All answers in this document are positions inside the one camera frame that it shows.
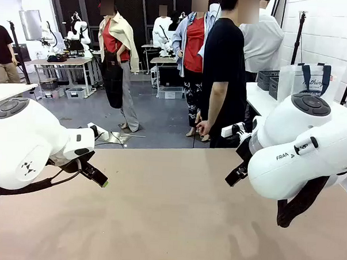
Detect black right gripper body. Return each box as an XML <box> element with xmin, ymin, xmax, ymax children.
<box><xmin>235</xmin><ymin>135</ymin><xmax>253</xmax><ymax>169</ymax></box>

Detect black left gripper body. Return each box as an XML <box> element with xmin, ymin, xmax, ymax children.
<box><xmin>62</xmin><ymin>150</ymin><xmax>96</xmax><ymax>178</ymax></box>

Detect transparent shopping bag navy handles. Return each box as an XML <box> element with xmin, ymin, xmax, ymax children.
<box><xmin>277</xmin><ymin>62</ymin><xmax>346</xmax><ymax>105</ymax></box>

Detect person's right forearm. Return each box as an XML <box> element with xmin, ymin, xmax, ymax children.
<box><xmin>207</xmin><ymin>79</ymin><xmax>230</xmax><ymax>126</ymax></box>

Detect person's right hand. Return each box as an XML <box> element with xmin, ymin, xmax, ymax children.
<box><xmin>195</xmin><ymin>119</ymin><xmax>212</xmax><ymax>137</ymax></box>

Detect white side table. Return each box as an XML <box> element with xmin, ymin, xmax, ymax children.
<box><xmin>245</xmin><ymin>81</ymin><xmax>347</xmax><ymax>121</ymax></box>

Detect clear plastic storage box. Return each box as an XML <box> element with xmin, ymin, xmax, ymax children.
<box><xmin>157</xmin><ymin>85</ymin><xmax>184</xmax><ymax>101</ymax></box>
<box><xmin>65</xmin><ymin>86</ymin><xmax>87</xmax><ymax>100</ymax></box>

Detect person in black T-shirt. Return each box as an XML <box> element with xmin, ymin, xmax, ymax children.
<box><xmin>194</xmin><ymin>0</ymin><xmax>251</xmax><ymax>150</ymax></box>

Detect white height adjustable table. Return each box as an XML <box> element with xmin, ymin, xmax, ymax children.
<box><xmin>0</xmin><ymin>82</ymin><xmax>39</xmax><ymax>108</ymax></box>

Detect wooden background work table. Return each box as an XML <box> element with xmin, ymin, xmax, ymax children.
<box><xmin>25</xmin><ymin>55</ymin><xmax>97</xmax><ymax>100</ymax></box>

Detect person in white shirt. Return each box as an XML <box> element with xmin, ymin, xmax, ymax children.
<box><xmin>235</xmin><ymin>0</ymin><xmax>286</xmax><ymax>83</ymax></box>

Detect mannequin with cream jacket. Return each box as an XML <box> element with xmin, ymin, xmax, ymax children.
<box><xmin>91</xmin><ymin>0</ymin><xmax>145</xmax><ymax>133</ymax></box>

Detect mannequin with blue shirt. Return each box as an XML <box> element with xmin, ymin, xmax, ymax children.
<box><xmin>167</xmin><ymin>0</ymin><xmax>223</xmax><ymax>140</ymax></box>

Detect brown background desk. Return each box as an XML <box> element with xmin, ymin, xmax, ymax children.
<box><xmin>140</xmin><ymin>43</ymin><xmax>161</xmax><ymax>75</ymax></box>
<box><xmin>148</xmin><ymin>56</ymin><xmax>177</xmax><ymax>87</ymax></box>

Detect person with khaki trousers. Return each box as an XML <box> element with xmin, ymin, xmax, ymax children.
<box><xmin>0</xmin><ymin>9</ymin><xmax>24</xmax><ymax>85</ymax></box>

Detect grey whiteboard panel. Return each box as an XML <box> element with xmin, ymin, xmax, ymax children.
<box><xmin>17</xmin><ymin>9</ymin><xmax>44</xmax><ymax>41</ymax></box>

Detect white clothed mannequin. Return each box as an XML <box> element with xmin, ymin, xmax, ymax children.
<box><xmin>151</xmin><ymin>4</ymin><xmax>177</xmax><ymax>50</ymax></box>

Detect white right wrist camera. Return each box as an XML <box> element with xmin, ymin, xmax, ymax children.
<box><xmin>221</xmin><ymin>122</ymin><xmax>252</xmax><ymax>140</ymax></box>

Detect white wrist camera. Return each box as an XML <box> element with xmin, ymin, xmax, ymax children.
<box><xmin>86</xmin><ymin>121</ymin><xmax>110</xmax><ymax>141</ymax></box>
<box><xmin>221</xmin><ymin>122</ymin><xmax>252</xmax><ymax>140</ymax></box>

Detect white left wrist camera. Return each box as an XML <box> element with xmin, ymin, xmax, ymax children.
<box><xmin>86</xmin><ymin>121</ymin><xmax>110</xmax><ymax>141</ymax></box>

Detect black floor cable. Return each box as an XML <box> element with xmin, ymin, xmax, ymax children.
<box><xmin>94</xmin><ymin>131</ymin><xmax>125</xmax><ymax>149</ymax></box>

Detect metal mannequin base plate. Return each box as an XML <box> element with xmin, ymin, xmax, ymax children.
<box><xmin>109</xmin><ymin>129</ymin><xmax>147</xmax><ymax>146</ymax></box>

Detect black left arm cable sleeve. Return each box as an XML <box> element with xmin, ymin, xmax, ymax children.
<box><xmin>0</xmin><ymin>156</ymin><xmax>83</xmax><ymax>199</ymax></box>

